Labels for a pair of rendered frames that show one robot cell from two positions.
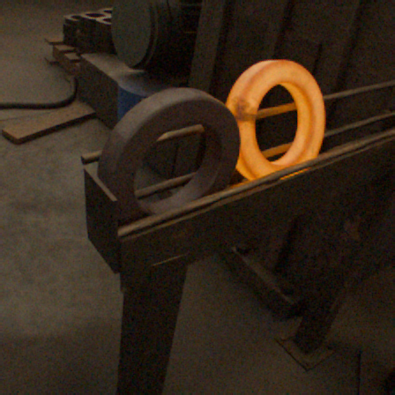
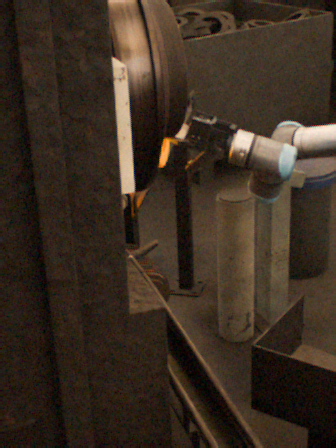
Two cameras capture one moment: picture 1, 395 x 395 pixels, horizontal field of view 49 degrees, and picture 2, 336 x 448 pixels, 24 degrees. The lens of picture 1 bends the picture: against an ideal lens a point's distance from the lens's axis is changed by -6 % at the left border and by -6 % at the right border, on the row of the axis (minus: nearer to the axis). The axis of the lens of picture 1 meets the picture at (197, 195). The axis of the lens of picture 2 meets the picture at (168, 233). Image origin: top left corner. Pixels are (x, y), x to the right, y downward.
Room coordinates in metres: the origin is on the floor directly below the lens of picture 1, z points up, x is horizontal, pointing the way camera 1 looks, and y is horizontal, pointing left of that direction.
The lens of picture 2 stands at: (0.53, 0.57, 1.48)
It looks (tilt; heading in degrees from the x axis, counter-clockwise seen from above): 25 degrees down; 293
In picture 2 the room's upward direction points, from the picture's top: 3 degrees counter-clockwise
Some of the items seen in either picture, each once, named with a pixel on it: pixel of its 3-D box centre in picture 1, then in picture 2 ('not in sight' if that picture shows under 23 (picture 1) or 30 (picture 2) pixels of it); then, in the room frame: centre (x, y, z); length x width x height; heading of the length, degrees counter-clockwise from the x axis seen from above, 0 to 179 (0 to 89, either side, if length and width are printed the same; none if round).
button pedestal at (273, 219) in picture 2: not in sight; (273, 240); (1.12, -1.77, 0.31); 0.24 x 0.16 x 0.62; 132
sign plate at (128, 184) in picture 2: not in sight; (98, 108); (1.06, -0.44, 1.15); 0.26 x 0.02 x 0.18; 132
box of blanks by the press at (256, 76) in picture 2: not in sight; (211, 82); (1.91, -3.44, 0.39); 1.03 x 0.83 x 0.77; 57
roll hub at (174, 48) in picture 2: not in sight; (152, 68); (1.14, -0.84, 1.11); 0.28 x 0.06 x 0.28; 132
